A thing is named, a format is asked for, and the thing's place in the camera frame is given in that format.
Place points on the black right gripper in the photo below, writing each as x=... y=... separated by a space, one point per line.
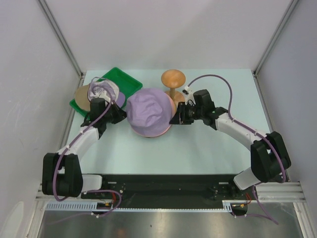
x=184 y=119

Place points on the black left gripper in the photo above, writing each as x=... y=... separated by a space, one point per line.
x=120 y=114

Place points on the pink hat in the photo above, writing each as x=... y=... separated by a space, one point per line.
x=173 y=111

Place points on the lavender baseball cap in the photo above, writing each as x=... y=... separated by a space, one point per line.
x=100 y=87

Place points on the lavender purple hat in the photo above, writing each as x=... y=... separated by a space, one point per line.
x=149 y=112

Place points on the tan brimmed hat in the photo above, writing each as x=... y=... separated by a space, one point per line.
x=81 y=98

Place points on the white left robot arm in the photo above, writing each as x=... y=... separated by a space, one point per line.
x=62 y=176

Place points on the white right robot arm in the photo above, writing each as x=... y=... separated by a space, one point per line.
x=269 y=156

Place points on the wooden hat stand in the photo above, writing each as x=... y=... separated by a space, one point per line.
x=174 y=79

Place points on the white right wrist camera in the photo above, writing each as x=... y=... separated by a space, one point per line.
x=188 y=95

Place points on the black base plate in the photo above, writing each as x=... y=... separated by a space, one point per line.
x=165 y=191

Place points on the aluminium frame post left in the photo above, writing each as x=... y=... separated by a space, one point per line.
x=59 y=35

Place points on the aluminium frame post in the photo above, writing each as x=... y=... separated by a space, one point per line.
x=59 y=35
x=276 y=35

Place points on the aluminium frame post right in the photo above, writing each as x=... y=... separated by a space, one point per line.
x=276 y=35

